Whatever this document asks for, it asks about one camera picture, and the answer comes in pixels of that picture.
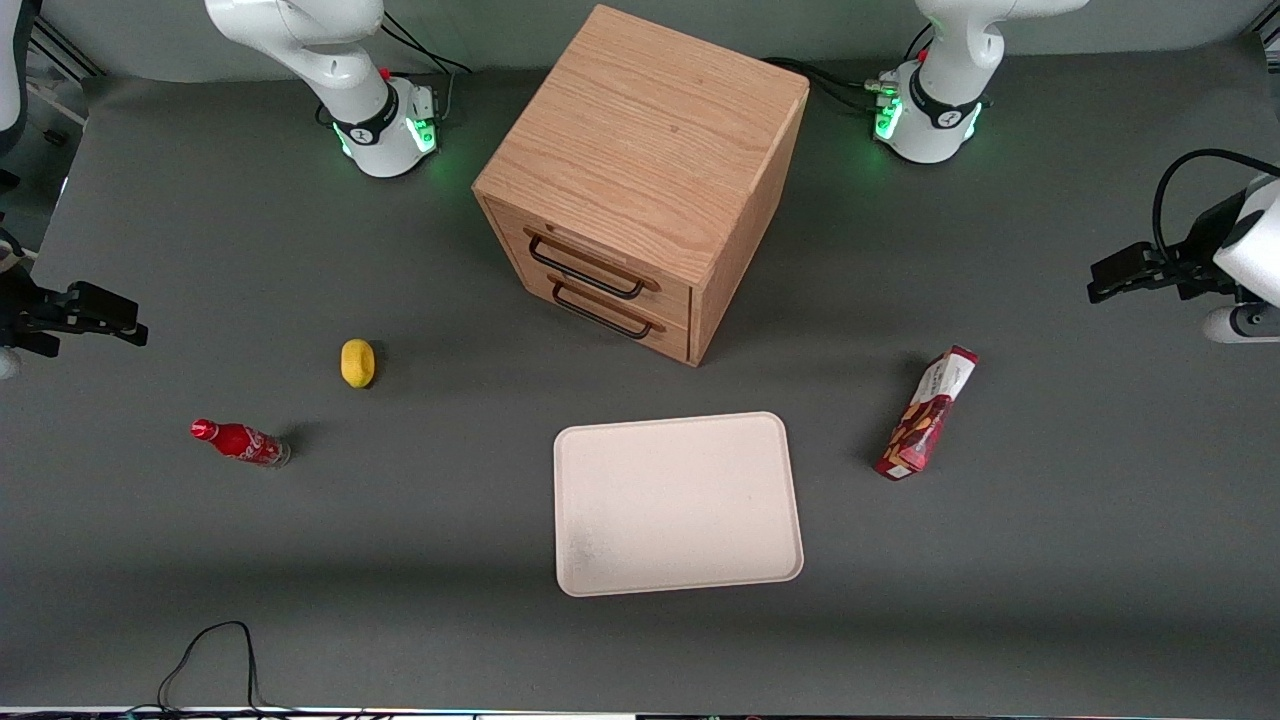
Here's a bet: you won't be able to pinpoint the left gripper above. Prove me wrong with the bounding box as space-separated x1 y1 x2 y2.
1088 190 1246 304

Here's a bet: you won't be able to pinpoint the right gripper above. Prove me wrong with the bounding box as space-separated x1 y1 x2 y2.
0 265 149 358

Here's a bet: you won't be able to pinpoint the red cookie box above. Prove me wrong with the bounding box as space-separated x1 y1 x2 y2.
875 345 979 482

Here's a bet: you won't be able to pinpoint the beige rectangular tray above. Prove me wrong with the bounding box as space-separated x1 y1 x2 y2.
553 411 805 598

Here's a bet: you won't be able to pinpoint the red cola bottle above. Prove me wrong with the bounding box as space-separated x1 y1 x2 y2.
190 418 292 469

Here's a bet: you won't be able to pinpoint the yellow lemon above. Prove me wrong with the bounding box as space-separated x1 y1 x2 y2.
340 338 377 389

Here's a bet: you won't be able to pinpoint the dark grey table mat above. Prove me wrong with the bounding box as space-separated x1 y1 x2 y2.
0 40 1280 713

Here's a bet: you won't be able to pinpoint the oak wooden drawer cabinet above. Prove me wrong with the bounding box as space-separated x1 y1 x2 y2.
472 4 811 368

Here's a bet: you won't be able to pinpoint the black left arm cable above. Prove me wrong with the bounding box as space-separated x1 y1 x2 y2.
1151 149 1280 263

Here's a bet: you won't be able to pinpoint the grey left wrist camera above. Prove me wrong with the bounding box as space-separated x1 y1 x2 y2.
1203 303 1280 344

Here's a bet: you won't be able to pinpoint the black left base cables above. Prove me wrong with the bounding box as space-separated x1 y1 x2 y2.
765 22 936 115

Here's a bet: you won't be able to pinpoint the black base cables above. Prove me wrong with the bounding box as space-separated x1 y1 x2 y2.
380 10 473 127
765 22 936 115

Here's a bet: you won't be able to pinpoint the thin black looped cable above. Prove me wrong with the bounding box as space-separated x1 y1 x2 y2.
125 620 301 714

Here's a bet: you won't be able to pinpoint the black right base cables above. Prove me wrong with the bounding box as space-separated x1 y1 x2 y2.
380 10 473 127

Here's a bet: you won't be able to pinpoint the longer black drawer handle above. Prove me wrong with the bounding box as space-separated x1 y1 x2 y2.
527 232 647 301

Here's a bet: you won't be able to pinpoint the shorter black drawer handle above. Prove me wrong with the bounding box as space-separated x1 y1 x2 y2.
551 282 655 341

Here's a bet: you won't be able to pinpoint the wooden drawer with shorter handle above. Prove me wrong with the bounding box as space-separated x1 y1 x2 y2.
500 250 693 365

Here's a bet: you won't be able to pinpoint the wooden drawer with longer handle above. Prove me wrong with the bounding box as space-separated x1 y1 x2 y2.
484 197 694 328

